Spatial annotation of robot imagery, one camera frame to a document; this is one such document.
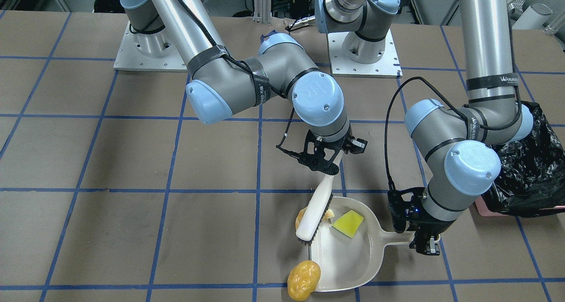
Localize pink bin with black bag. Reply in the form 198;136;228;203
475;102;565;218

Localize white plastic dustpan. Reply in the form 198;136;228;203
309;197;415;292

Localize beige bread roll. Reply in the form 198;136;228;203
295;207;336;230

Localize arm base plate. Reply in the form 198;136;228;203
327;30;403;78
113;23;186;72

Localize yellow potato-like toy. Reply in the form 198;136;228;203
287;260;321;302

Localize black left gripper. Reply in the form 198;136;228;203
388;186;454;256

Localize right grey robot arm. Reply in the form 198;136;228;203
119;0;367;175

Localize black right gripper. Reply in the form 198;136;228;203
297;129;368;175

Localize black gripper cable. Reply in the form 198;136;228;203
384;76;468;192

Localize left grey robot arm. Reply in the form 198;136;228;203
388;0;533;255

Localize yellow green sponge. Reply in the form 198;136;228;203
331;210;365;239

